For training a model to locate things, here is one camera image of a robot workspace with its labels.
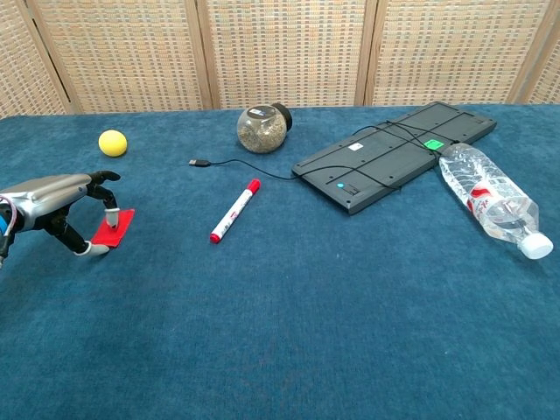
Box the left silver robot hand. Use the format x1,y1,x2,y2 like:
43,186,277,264
0,170,122,257

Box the red rectangular card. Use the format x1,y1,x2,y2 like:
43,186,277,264
91,208,136,249

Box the yellow foam ball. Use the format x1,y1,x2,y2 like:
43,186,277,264
98,129,129,158

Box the red whiteboard marker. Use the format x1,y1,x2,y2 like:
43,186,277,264
209,178,262,244

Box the round glass jar black lid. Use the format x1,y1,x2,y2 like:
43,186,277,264
236,102,293,155

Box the blue table cloth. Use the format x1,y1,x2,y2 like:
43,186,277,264
0,103,560,420

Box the woven folding screen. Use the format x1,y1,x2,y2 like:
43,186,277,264
0,0,560,119

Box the black computer keyboard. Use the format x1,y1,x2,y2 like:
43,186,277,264
291,101,498,215

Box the clear plastic water bottle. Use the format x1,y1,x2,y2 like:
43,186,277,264
438,143,555,261

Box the black usb cable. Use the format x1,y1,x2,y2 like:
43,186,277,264
188,121,460,193

